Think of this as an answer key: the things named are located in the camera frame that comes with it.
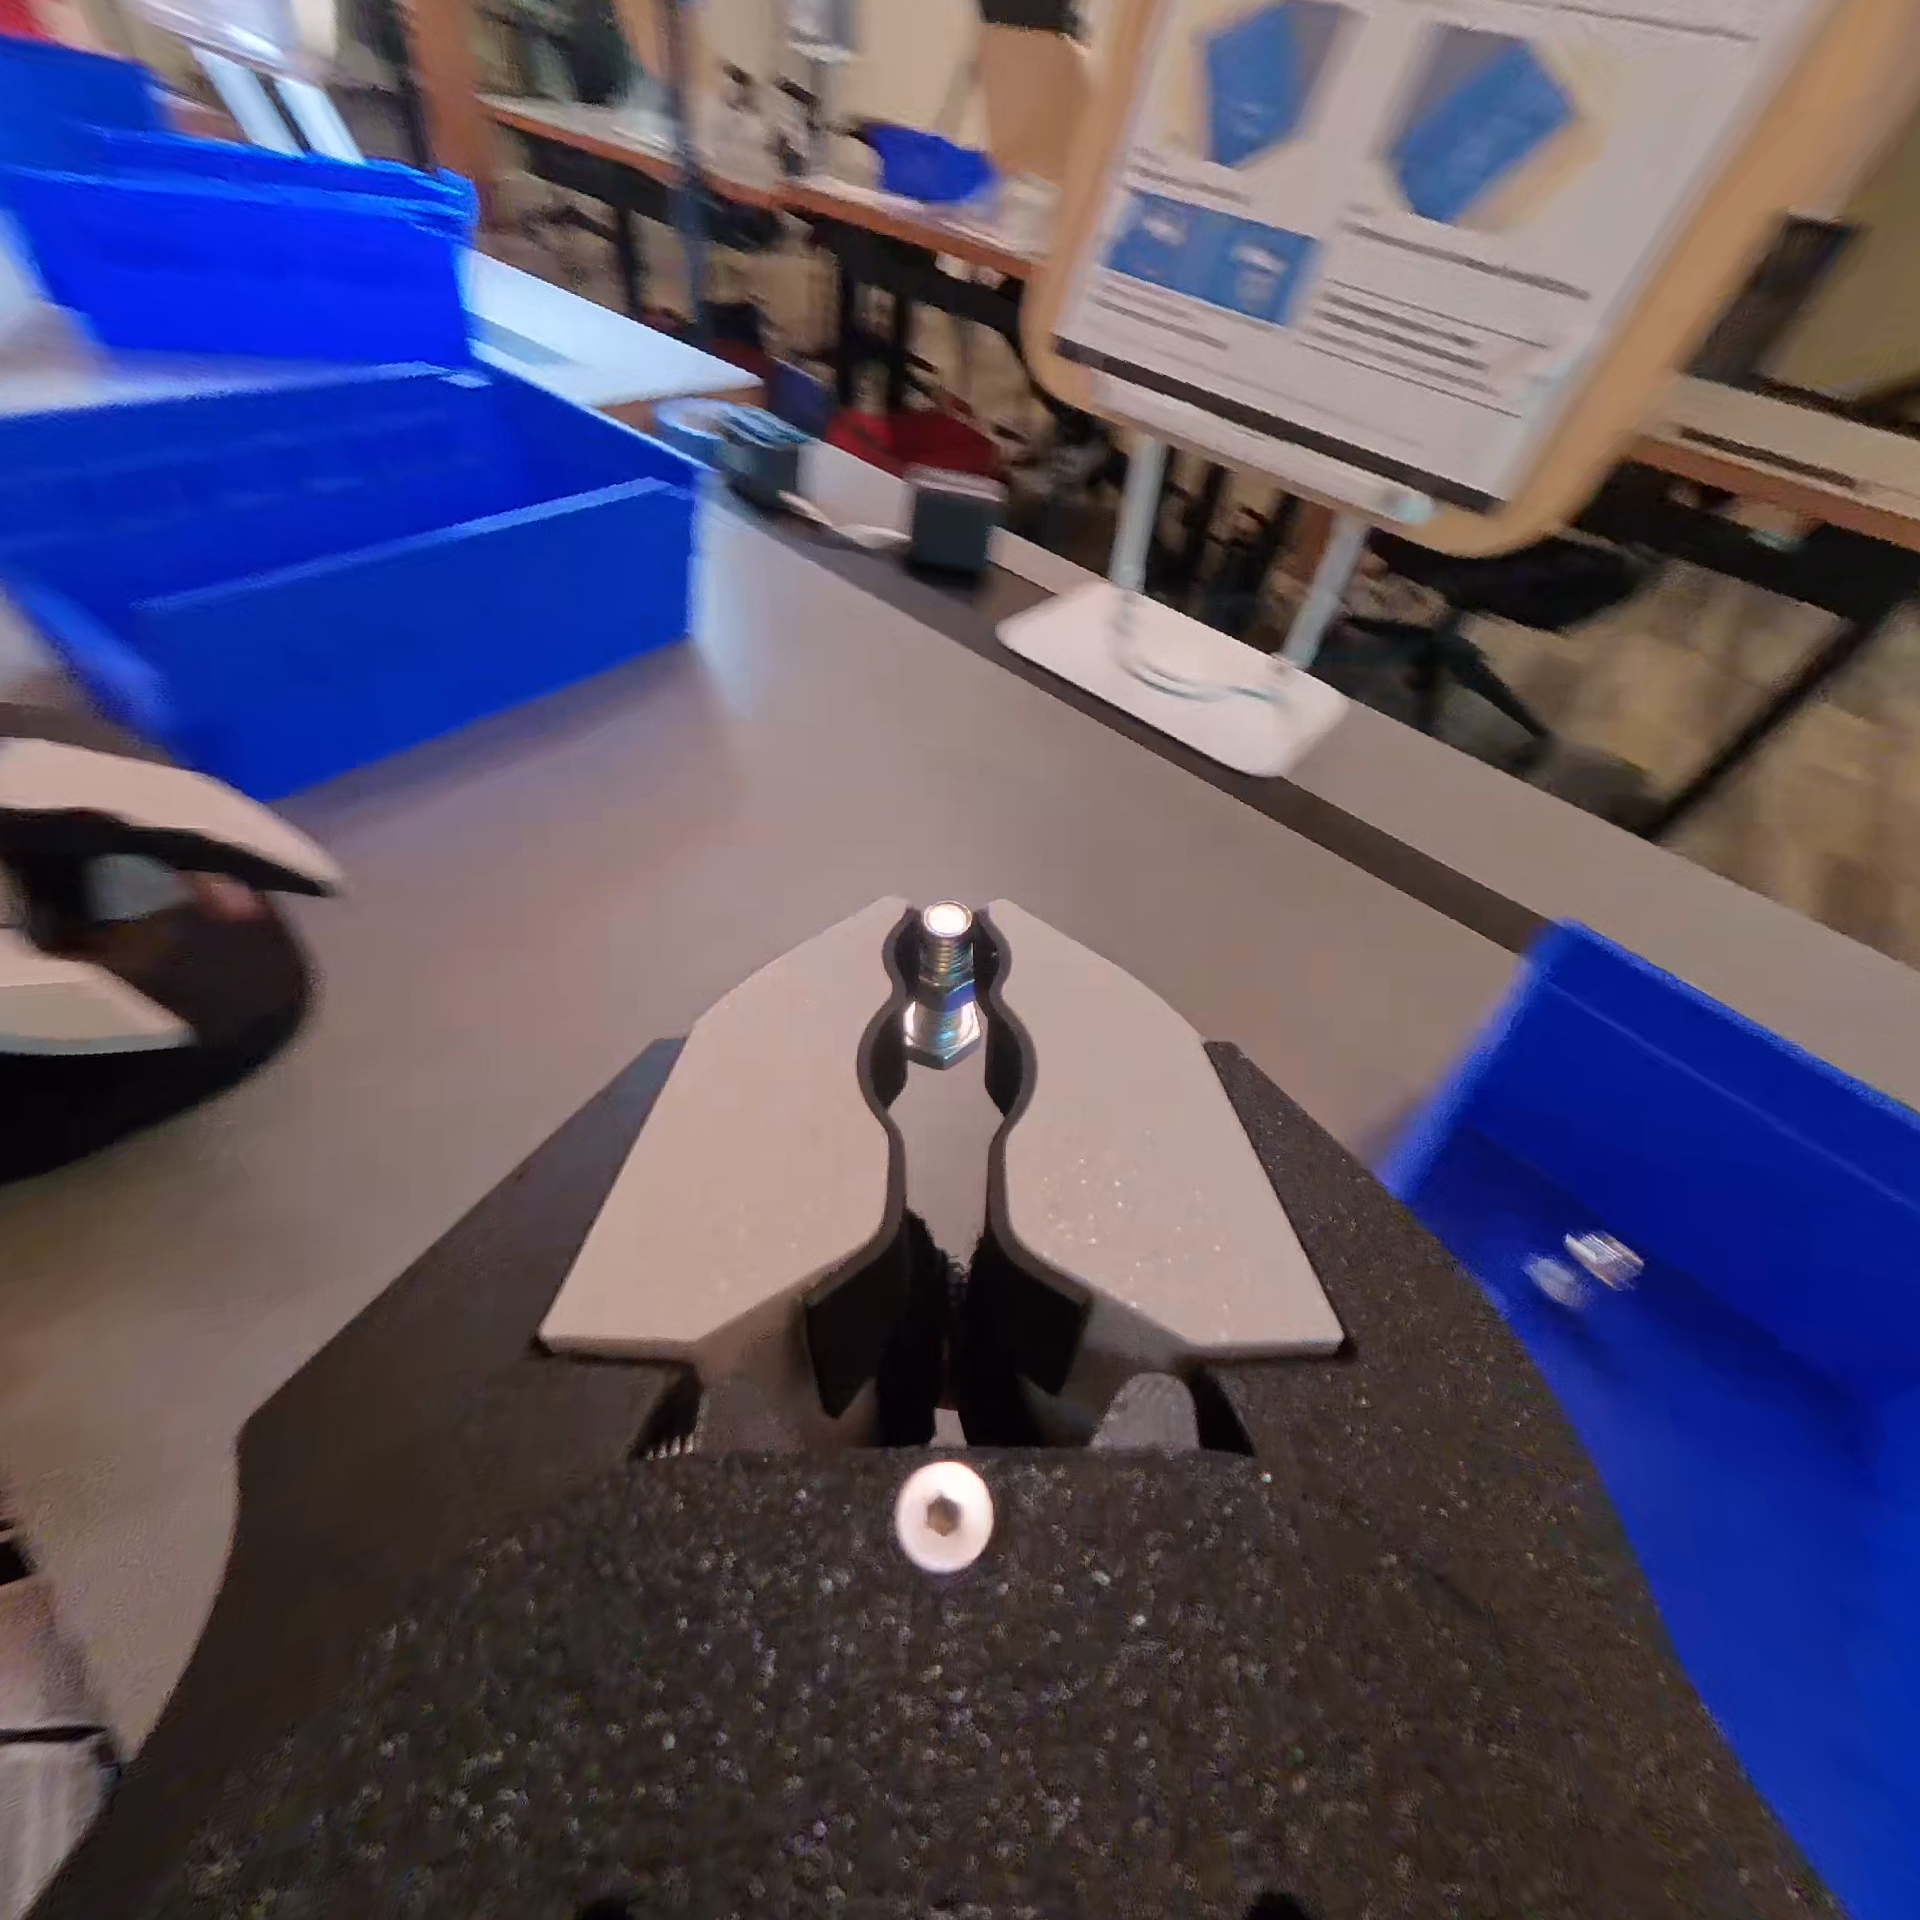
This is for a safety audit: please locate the grey tool case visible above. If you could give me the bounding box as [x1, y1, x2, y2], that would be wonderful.
[902, 471, 1009, 584]

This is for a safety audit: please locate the white cable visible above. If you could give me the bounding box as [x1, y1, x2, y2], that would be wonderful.
[796, 488, 911, 560]

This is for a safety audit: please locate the long wooden desk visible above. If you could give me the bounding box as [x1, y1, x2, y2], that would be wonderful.
[479, 85, 1920, 841]

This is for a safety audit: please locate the black and blue device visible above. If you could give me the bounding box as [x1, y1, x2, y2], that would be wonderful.
[710, 406, 809, 510]

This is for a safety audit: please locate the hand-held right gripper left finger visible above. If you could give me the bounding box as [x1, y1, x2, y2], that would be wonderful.
[541, 896, 936, 1413]

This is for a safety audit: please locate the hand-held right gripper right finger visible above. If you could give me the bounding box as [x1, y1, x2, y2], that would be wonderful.
[969, 896, 1349, 1413]

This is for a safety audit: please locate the black round cushion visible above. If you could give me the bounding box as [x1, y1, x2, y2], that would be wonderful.
[0, 886, 319, 1182]

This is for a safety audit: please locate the instruction sign board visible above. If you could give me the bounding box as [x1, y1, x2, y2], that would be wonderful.
[1021, 0, 1920, 563]

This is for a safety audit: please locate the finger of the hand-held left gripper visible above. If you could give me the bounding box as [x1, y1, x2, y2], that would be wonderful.
[0, 925, 201, 1060]
[0, 736, 344, 907]

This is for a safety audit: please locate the blue plastic bin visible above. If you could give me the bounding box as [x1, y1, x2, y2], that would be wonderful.
[0, 46, 481, 368]
[863, 120, 993, 207]
[1375, 916, 1920, 1920]
[0, 361, 702, 801]

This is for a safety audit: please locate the red bag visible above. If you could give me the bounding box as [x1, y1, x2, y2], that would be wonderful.
[825, 406, 1009, 488]

